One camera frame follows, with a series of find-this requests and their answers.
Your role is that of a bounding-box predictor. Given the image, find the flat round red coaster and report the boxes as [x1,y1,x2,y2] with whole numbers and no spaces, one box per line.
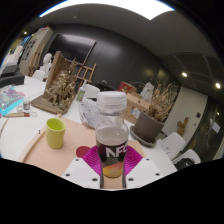
[75,145,93,159]

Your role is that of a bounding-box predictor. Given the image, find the yellow-green cup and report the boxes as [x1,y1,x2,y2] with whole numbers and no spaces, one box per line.
[45,117,67,150]

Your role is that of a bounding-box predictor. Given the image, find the black backpack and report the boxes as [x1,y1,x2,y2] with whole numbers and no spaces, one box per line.
[174,157,196,171]

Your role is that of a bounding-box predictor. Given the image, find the brown cardboard box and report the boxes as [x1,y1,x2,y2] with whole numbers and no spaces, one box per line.
[123,91,151,125]

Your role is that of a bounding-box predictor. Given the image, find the white spray bottle green label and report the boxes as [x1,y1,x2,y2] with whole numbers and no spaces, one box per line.
[76,79,88,103]

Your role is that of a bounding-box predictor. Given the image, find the long ceiling light panel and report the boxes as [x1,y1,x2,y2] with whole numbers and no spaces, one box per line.
[39,0,175,21]

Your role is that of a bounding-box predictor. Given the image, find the grey round pot saucer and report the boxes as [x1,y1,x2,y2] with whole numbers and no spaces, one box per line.
[129,124,158,149]

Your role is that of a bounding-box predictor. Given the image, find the clear juice bottle white cap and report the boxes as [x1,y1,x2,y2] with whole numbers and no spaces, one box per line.
[95,90,130,179]

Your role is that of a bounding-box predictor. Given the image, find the light wooden panel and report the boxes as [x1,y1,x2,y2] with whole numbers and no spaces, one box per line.
[126,138,148,159]
[17,114,123,190]

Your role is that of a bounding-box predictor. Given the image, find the black flat boxes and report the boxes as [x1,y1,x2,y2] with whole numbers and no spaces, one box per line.
[0,63,26,89]

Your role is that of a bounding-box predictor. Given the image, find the dried plant in grey pot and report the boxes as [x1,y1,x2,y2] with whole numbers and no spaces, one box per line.
[133,81,181,144]

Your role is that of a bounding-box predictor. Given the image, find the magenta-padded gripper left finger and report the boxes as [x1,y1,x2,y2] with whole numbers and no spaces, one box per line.
[61,144,105,190]

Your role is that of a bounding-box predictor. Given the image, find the wooden easel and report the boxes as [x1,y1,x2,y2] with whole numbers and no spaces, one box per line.
[28,43,46,76]
[71,58,98,88]

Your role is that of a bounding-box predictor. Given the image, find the white chair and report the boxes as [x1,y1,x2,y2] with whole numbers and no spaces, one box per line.
[171,148,202,171]
[159,131,186,161]
[83,83,101,101]
[31,69,48,82]

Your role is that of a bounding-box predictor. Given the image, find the golden carved relief sculpture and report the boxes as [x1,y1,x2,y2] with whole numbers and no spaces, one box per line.
[31,50,78,116]

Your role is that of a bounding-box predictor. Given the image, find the white plaster statue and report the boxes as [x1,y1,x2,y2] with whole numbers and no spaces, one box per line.
[139,81,155,101]

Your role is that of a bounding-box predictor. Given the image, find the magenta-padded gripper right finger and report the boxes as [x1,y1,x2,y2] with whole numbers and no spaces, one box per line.
[121,145,164,190]

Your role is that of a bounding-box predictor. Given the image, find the wooden handled tool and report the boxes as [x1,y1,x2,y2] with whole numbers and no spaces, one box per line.
[3,111,38,118]

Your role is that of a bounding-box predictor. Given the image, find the small white-lidded paint jar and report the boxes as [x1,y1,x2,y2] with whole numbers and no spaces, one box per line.
[22,98,32,111]

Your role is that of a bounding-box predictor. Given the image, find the red box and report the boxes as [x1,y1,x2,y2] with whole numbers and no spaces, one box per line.
[116,80,138,94]

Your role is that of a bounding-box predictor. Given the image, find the black wall screen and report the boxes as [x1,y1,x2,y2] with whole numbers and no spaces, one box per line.
[46,33,98,64]

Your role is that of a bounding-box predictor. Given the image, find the colourful painted sheet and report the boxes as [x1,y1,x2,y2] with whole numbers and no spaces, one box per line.
[0,84,26,116]

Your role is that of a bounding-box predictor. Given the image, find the open newspaper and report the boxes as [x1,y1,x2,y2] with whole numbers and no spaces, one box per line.
[79,97,101,129]

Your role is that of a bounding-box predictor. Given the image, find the wooden mannequin figure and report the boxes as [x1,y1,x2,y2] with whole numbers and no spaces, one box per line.
[176,116,190,137]

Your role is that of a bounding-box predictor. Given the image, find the white plaster bust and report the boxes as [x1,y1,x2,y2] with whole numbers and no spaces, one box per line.
[39,52,54,79]

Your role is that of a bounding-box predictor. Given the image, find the pale tall cabinet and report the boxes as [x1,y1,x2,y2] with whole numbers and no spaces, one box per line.
[18,26,54,76]

